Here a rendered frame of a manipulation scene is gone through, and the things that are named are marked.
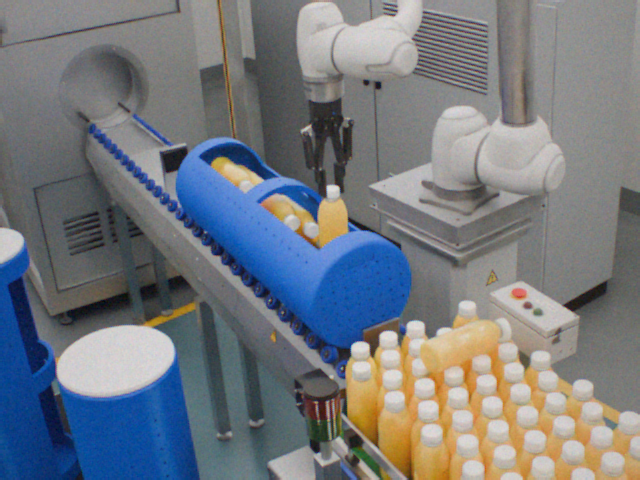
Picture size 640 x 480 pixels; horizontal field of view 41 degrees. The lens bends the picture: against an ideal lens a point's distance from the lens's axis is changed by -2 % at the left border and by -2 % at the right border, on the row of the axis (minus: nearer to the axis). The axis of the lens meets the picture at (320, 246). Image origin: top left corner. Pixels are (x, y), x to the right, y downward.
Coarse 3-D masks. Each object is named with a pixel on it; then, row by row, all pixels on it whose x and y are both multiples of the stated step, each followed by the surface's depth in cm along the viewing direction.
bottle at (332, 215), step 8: (328, 200) 205; (336, 200) 206; (320, 208) 207; (328, 208) 205; (336, 208) 205; (344, 208) 207; (320, 216) 207; (328, 216) 206; (336, 216) 206; (344, 216) 207; (320, 224) 208; (328, 224) 207; (336, 224) 206; (344, 224) 208; (320, 232) 210; (328, 232) 208; (336, 232) 207; (344, 232) 209; (320, 240) 211; (328, 240) 209; (320, 248) 212
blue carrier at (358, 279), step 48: (240, 144) 269; (192, 192) 258; (240, 192) 238; (288, 192) 264; (240, 240) 232; (288, 240) 214; (336, 240) 205; (384, 240) 207; (288, 288) 211; (336, 288) 203; (384, 288) 211; (336, 336) 209
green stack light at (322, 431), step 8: (336, 416) 151; (312, 424) 151; (320, 424) 151; (328, 424) 151; (336, 424) 152; (312, 432) 152; (320, 432) 151; (328, 432) 151; (336, 432) 152; (320, 440) 152; (328, 440) 152
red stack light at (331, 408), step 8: (304, 400) 151; (328, 400) 149; (336, 400) 150; (304, 408) 152; (312, 408) 149; (320, 408) 149; (328, 408) 149; (336, 408) 150; (312, 416) 150; (320, 416) 150; (328, 416) 150
